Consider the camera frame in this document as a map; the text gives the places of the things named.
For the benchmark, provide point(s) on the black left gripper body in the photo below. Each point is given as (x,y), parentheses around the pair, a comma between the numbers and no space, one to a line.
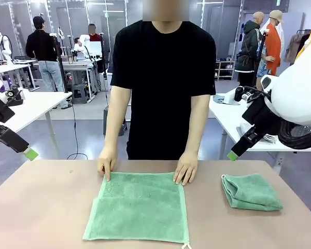
(0,114)

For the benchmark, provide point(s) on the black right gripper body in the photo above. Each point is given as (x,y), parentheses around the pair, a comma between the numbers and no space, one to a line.
(260,114)

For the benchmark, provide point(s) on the grey-blue towel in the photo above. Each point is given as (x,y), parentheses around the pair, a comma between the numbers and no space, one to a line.
(269,139)

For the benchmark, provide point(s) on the green towel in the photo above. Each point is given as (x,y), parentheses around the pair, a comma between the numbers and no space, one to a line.
(137,212)
(254,194)

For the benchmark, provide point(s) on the person's right forearm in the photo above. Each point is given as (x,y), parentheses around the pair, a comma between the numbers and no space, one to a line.
(115,135)

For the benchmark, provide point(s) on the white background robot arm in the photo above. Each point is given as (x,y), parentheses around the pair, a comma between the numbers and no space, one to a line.
(3,49)
(81,42)

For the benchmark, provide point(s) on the person's left forearm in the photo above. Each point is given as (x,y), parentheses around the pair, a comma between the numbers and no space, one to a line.
(195,135)

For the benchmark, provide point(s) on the person's left hand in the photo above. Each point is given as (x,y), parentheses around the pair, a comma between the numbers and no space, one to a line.
(187,168)

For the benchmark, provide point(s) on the person's right hand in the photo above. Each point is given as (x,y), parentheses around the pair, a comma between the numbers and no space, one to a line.
(108,162)

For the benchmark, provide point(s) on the black cloth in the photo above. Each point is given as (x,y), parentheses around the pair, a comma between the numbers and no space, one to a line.
(16,102)

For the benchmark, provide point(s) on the long white workbench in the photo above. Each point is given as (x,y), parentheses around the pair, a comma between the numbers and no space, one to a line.
(5,68)

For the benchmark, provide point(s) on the shoe rack with shoes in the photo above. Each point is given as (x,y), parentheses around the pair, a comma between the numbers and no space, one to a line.
(225,69)

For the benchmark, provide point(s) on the black tripod by mannequins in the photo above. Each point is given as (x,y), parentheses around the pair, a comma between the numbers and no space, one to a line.
(261,49)

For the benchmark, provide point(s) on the mannequin in dark jacket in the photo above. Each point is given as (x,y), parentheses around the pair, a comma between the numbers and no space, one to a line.
(248,46)

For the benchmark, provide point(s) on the mannequin in orange garment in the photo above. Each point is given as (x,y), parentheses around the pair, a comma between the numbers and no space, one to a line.
(273,46)

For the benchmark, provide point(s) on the brown coat on rack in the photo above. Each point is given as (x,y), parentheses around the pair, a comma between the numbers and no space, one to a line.
(294,49)

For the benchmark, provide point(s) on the man in black with cap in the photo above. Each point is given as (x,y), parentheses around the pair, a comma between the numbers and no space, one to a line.
(40,46)

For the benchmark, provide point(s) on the grey stool under desk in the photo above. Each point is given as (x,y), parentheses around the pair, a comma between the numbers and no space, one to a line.
(79,93)

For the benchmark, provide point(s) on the yellow jacket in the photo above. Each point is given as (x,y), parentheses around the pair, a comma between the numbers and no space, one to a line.
(309,44)

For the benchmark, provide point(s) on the grey desk with robot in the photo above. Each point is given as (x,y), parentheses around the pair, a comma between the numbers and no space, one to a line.
(77,66)

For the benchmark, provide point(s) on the person in black t-shirt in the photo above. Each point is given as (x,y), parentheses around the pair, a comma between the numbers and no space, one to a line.
(163,77)

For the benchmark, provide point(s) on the seated person behind robot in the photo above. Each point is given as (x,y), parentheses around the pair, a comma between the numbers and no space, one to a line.
(77,41)

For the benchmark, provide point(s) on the white computer tower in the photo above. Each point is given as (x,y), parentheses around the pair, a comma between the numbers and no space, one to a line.
(105,81)

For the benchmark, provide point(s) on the person in red shirt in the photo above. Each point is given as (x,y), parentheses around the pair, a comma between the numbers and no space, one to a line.
(94,37)

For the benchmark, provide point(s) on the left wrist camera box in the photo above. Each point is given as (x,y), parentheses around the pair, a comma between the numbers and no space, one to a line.
(15,93)

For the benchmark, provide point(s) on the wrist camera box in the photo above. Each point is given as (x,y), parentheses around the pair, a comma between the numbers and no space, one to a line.
(229,99)
(15,93)

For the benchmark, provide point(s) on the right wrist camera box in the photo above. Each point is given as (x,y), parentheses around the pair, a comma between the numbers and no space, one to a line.
(229,99)

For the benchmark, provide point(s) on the black camera tripod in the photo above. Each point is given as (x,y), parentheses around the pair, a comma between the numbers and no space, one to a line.
(103,59)
(61,64)

